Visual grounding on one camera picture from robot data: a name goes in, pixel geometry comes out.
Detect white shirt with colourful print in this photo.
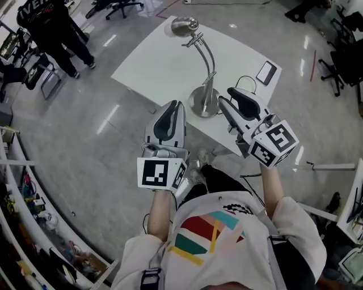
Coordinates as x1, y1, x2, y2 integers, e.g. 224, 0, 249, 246
112, 191, 327, 290

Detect black cable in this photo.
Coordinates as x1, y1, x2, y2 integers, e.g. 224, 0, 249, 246
235, 75, 258, 96

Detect metal frame chair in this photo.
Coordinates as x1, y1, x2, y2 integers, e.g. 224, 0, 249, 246
22, 53, 62, 100

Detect black smartphone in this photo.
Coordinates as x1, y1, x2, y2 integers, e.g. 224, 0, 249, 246
255, 60, 278, 86

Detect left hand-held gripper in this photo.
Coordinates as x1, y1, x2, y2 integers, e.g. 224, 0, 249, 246
137, 100, 190, 194

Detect person's light shoe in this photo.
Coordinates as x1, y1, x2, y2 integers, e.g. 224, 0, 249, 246
189, 169, 205, 185
196, 147, 211, 168

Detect person's black trousers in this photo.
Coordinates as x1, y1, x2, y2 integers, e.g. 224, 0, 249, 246
181, 164, 254, 205

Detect white side desk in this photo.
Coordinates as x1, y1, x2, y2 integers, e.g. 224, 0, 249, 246
336, 157, 363, 245

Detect silver metal desk lamp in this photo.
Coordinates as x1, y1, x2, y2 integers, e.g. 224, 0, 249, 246
170, 16, 221, 118

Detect person's left forearm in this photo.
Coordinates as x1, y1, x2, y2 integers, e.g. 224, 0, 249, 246
146, 189, 174, 242

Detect white metal floor bar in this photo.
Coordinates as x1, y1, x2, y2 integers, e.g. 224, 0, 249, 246
307, 161, 357, 172

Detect white storage shelf with clutter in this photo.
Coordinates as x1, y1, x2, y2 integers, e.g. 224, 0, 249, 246
0, 126, 119, 290

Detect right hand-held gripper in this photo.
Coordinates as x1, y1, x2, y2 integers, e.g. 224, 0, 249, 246
217, 87, 300, 170

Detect black office chair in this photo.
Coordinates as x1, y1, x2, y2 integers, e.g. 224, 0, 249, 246
318, 16, 363, 99
104, 0, 145, 21

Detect person's right forearm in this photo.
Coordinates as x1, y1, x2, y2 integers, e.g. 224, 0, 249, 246
259, 165, 285, 221

